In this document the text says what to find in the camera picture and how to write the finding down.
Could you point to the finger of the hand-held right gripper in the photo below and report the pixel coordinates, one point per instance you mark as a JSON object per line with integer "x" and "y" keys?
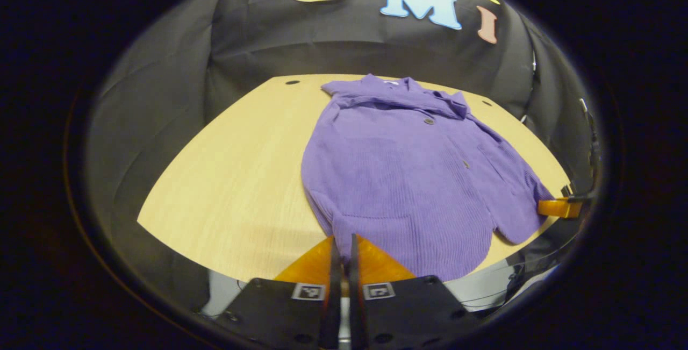
{"x": 559, "y": 208}

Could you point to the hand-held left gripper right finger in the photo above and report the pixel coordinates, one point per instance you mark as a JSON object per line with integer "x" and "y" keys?
{"x": 356, "y": 312}

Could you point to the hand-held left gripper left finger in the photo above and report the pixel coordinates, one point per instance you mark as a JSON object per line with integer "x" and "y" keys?
{"x": 333, "y": 312}

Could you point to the purple knit cardigan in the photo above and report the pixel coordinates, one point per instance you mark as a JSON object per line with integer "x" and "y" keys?
{"x": 408, "y": 178}

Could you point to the black backdrop cloth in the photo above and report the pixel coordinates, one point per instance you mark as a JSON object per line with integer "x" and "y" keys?
{"x": 349, "y": 49}

